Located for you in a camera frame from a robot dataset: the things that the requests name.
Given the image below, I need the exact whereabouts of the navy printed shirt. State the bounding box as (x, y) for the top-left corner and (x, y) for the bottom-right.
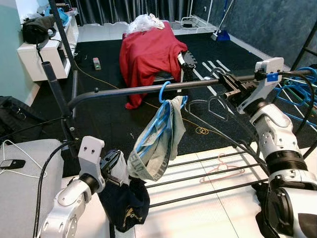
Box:
(98, 176), (151, 234)

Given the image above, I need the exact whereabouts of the pink hanger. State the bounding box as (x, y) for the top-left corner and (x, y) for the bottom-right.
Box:
(200, 153), (246, 183)

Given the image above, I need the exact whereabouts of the white floor slat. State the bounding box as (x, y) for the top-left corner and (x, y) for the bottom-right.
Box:
(193, 69), (218, 96)
(208, 59), (231, 72)

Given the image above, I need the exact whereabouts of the blue mop head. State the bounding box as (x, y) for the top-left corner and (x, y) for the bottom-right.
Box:
(212, 30), (231, 42)

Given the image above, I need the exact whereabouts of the black metal device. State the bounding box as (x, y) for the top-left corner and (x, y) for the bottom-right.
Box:
(178, 50), (196, 70)

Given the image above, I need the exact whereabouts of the grey beige garment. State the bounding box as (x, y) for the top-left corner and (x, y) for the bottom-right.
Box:
(128, 96), (188, 181)

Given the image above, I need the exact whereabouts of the black clothes rack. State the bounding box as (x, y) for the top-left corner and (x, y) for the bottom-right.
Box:
(42, 0), (317, 209)

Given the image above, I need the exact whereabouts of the red cloth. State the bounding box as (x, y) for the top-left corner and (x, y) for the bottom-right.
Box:
(120, 22), (189, 110)

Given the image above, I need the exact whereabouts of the grey ottoman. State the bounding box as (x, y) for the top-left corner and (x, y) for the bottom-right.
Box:
(0, 139), (70, 238)

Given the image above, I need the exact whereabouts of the black phone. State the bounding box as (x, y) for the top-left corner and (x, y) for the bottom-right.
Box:
(0, 159), (26, 169)

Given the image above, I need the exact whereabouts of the black backpack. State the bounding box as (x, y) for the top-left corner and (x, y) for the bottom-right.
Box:
(0, 96), (45, 144)

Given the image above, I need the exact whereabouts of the white plastic bag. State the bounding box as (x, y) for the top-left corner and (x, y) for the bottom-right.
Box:
(126, 14), (165, 34)

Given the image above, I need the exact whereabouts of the white shelf unit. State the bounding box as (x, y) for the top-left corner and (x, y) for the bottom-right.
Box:
(17, 17), (80, 82)

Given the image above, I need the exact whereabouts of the dark curtain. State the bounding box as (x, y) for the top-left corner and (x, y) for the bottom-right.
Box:
(74, 0), (199, 24)

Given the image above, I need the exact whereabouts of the white low platform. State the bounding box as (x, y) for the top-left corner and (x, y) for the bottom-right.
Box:
(79, 19), (218, 43)

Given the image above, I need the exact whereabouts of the black handbag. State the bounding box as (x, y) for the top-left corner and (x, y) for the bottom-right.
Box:
(22, 15), (56, 44)

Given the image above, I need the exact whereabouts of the blue plastic bag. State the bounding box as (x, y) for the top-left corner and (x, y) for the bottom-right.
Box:
(47, 5), (70, 25)

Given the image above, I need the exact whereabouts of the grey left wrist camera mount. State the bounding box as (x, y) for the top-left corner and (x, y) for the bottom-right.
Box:
(78, 136), (106, 191)

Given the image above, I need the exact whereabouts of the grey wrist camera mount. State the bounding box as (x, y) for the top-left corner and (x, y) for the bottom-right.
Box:
(238, 57), (285, 115)
(78, 136), (106, 191)

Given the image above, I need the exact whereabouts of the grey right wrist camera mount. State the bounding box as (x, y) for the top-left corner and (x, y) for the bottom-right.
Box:
(238, 57), (285, 115)

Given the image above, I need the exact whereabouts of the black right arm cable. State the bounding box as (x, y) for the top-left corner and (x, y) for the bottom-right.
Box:
(277, 69), (317, 134)

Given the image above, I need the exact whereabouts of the white wire hanger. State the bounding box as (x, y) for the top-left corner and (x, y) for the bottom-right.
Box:
(0, 140), (48, 179)

